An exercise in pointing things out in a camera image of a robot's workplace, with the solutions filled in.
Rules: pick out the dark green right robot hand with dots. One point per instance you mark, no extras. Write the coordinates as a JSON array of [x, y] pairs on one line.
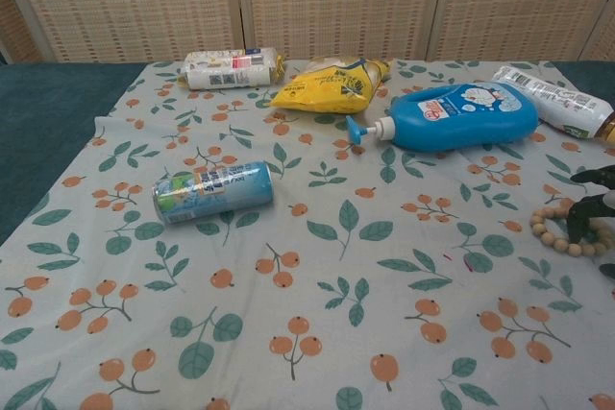
[[583, 218]]

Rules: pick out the white labelled tea bottle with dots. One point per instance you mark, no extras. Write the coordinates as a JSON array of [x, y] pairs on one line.
[[557, 100]]

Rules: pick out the blue pump lotion bottle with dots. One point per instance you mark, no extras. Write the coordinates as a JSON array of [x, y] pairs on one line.
[[461, 114]]

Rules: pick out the yellow snack bag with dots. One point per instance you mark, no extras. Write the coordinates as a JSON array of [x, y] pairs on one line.
[[331, 88]]

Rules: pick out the floral orange fruit tablecloth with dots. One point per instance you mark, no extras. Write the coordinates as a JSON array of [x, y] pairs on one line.
[[307, 285]]

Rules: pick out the woven bamboo folding screen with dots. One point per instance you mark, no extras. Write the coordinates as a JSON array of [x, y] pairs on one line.
[[307, 2]]

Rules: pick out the blue drink can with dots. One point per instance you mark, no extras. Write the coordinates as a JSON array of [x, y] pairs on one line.
[[216, 191]]

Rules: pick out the white wrapped biscuit pack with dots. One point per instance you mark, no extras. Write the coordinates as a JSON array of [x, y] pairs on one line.
[[230, 69]]

